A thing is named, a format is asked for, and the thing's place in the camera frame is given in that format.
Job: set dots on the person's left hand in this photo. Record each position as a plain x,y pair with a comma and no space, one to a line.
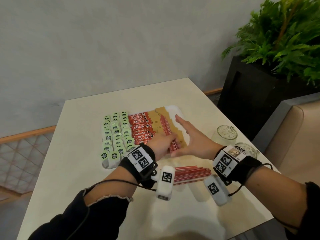
160,147

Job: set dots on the person's right hand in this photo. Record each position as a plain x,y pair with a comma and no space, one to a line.
197,143

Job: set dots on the rows of laid sugar packets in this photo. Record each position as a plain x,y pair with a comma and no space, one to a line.
155,122

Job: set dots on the clear glass jar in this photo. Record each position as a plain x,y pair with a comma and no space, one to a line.
247,149
223,136

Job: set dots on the red Nescafe coffee sticks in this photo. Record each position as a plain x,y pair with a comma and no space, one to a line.
141,124

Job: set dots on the white tray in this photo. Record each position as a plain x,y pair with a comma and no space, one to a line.
175,109

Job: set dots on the rows of laid tea bags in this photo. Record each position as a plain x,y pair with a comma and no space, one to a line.
112,137

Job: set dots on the person's right forearm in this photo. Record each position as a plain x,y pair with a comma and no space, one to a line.
275,194

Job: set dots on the person's left forearm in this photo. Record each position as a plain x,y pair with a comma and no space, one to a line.
110,187

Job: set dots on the person's black top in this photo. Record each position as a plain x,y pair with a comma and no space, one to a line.
75,222

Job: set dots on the black left wristband marker tags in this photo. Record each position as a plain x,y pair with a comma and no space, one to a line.
138,159

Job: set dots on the black furniture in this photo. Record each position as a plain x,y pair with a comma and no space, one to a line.
250,97

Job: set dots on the beige cushioned bench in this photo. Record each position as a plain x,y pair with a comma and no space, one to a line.
292,137

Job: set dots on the wooden lattice screen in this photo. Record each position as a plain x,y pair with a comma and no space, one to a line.
25,133

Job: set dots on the green hanging plant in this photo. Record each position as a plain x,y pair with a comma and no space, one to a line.
282,34

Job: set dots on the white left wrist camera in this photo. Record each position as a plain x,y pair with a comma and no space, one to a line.
166,182

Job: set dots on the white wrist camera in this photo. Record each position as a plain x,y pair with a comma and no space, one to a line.
166,182
216,191

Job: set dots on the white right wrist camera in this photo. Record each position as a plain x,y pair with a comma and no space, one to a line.
216,191

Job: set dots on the wooden wall rail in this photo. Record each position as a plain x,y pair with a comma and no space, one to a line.
212,91

